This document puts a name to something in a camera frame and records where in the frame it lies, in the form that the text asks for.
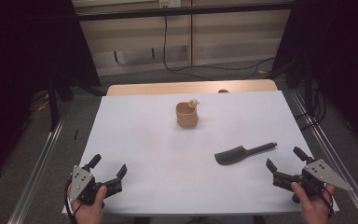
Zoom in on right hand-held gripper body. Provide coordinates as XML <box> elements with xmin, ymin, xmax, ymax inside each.
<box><xmin>272</xmin><ymin>159</ymin><xmax>354</xmax><ymax>198</ymax></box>

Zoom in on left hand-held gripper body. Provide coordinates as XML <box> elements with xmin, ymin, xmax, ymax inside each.
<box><xmin>70</xmin><ymin>165</ymin><xmax>124</xmax><ymax>206</ymax></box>

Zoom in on black spatula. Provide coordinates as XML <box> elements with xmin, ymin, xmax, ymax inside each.
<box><xmin>213</xmin><ymin>141</ymin><xmax>278</xmax><ymax>166</ymax></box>

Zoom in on tan utensil holder cup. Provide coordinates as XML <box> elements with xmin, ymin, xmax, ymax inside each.
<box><xmin>175</xmin><ymin>98</ymin><xmax>200</xmax><ymax>129</ymax></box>

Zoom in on person's left hand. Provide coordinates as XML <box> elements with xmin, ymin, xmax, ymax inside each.
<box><xmin>67</xmin><ymin>184</ymin><xmax>108</xmax><ymax>224</ymax></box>

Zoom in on person's right hand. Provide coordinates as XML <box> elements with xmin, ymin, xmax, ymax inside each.
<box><xmin>291</xmin><ymin>181</ymin><xmax>337</xmax><ymax>224</ymax></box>

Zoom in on white table cover sheet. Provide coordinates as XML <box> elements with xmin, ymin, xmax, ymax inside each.
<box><xmin>62</xmin><ymin>90</ymin><xmax>340</xmax><ymax>217</ymax></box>

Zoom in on black metal stand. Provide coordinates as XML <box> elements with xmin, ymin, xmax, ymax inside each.
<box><xmin>45</xmin><ymin>73</ymin><xmax>76</xmax><ymax>132</ymax></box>
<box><xmin>302</xmin><ymin>59</ymin><xmax>316</xmax><ymax>108</ymax></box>

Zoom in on light wooden table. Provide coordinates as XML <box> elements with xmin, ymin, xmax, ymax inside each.
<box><xmin>105</xmin><ymin>78</ymin><xmax>279</xmax><ymax>97</ymax></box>

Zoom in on black curtain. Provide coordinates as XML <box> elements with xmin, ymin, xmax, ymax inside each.
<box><xmin>270</xmin><ymin>0</ymin><xmax>358</xmax><ymax>155</ymax></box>
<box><xmin>0</xmin><ymin>0</ymin><xmax>103</xmax><ymax>186</ymax></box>

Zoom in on black horizontal bar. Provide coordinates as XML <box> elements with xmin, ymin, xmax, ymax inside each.
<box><xmin>76</xmin><ymin>2</ymin><xmax>294</xmax><ymax>22</ymax></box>

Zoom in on aluminium floor rail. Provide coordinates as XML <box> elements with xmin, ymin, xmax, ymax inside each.
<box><xmin>7</xmin><ymin>101</ymin><xmax>73</xmax><ymax>224</ymax></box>
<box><xmin>289</xmin><ymin>89</ymin><xmax>358</xmax><ymax>224</ymax></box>

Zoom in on left hand-held gripper cable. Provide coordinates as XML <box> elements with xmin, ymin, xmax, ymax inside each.
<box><xmin>63</xmin><ymin>178</ymin><xmax>79</xmax><ymax>224</ymax></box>

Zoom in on hand-held gripper cable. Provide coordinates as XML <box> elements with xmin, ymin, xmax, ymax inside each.
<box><xmin>63</xmin><ymin>178</ymin><xmax>79</xmax><ymax>224</ymax></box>
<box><xmin>310</xmin><ymin>181</ymin><xmax>336</xmax><ymax>217</ymax></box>

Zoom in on right hand-held gripper cable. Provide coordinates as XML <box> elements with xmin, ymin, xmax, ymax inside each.
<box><xmin>310</xmin><ymin>181</ymin><xmax>336</xmax><ymax>217</ymax></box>

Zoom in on black floor cables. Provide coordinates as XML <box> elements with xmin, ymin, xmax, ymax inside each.
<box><xmin>294</xmin><ymin>83</ymin><xmax>328</xmax><ymax>131</ymax></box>

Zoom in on long black wall cable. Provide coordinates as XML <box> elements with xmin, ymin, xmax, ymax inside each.
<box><xmin>161</xmin><ymin>7</ymin><xmax>276</xmax><ymax>81</ymax></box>

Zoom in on white wall socket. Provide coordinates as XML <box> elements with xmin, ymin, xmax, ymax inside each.
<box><xmin>158</xmin><ymin>0</ymin><xmax>182</xmax><ymax>9</ymax></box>

